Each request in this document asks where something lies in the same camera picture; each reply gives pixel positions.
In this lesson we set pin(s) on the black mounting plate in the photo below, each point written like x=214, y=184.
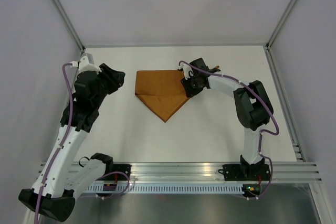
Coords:
x=121, y=169
x=236, y=172

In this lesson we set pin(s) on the left aluminium frame post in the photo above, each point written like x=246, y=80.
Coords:
x=65, y=18

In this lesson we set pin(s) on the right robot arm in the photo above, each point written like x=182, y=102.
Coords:
x=254, y=111

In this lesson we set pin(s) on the brown cloth napkin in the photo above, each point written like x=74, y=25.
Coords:
x=164, y=92

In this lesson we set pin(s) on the aluminium frame post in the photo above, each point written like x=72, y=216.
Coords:
x=279, y=26
x=65, y=18

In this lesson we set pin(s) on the slotted cable duct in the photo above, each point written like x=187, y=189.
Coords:
x=160, y=188

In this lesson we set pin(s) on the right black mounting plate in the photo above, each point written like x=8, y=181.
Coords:
x=236, y=172

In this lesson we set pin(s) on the aluminium front rail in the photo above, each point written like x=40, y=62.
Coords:
x=208, y=172

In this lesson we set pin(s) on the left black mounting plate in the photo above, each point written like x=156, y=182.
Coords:
x=121, y=169

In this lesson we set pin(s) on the right aluminium frame post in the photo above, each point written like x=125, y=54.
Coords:
x=279, y=26

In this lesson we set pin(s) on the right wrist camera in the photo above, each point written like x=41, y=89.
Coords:
x=187, y=71

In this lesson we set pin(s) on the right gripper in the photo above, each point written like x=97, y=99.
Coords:
x=189, y=91

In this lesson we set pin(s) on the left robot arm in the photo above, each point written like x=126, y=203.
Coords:
x=53, y=194

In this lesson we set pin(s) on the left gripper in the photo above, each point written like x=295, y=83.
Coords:
x=113, y=75

